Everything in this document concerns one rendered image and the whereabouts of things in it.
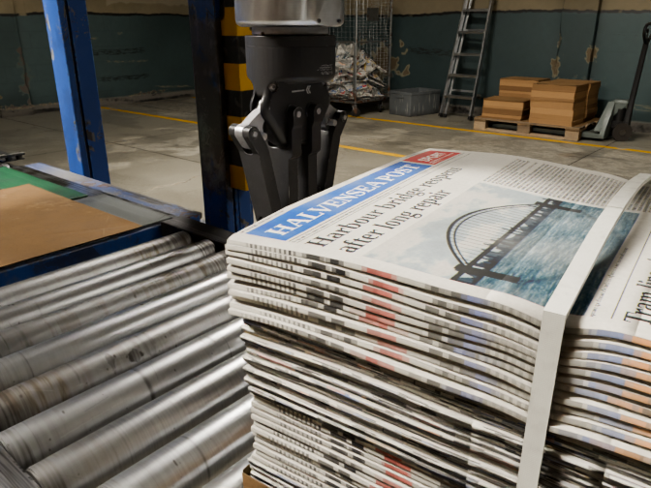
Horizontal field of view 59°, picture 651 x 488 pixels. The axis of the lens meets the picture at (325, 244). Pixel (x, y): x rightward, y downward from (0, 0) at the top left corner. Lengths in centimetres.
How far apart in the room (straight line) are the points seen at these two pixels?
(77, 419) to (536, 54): 761
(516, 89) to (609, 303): 706
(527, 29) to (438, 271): 774
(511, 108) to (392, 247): 662
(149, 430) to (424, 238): 35
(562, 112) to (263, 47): 631
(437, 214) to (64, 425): 41
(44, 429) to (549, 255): 47
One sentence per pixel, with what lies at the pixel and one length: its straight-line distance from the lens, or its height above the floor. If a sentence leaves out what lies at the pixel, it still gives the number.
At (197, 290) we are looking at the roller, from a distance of 82.
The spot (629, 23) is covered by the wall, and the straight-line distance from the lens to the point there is 764.
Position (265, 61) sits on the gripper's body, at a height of 112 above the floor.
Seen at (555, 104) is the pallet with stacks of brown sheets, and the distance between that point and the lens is 675.
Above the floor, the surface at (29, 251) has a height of 80.
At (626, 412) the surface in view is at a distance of 27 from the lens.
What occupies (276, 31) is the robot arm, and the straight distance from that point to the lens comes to 48.
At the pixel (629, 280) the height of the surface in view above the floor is 103.
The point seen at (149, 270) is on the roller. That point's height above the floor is 79.
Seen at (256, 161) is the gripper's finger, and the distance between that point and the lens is 48.
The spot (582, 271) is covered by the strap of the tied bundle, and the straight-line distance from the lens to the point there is 29.
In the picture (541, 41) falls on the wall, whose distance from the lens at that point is 793.
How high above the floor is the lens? 114
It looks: 21 degrees down
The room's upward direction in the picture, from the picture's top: straight up
